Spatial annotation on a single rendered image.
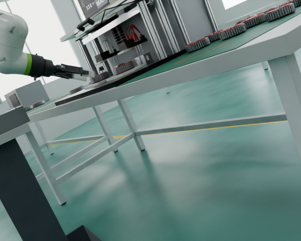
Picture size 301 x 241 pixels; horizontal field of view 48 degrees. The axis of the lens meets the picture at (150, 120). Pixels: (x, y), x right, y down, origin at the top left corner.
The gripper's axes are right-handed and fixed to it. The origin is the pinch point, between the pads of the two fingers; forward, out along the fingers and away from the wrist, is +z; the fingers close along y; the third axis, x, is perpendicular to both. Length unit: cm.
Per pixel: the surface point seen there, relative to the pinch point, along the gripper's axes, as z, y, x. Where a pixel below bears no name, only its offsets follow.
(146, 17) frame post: 19.9, 20.4, 26.8
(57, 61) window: 177, -472, 155
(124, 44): 19.8, 2.7, 18.7
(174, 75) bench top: 2, 59, -12
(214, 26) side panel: 65, 22, 35
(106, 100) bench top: 3.1, 14.6, -13.3
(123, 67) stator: 18.5, 4.0, 6.4
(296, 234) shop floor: 54, 70, -66
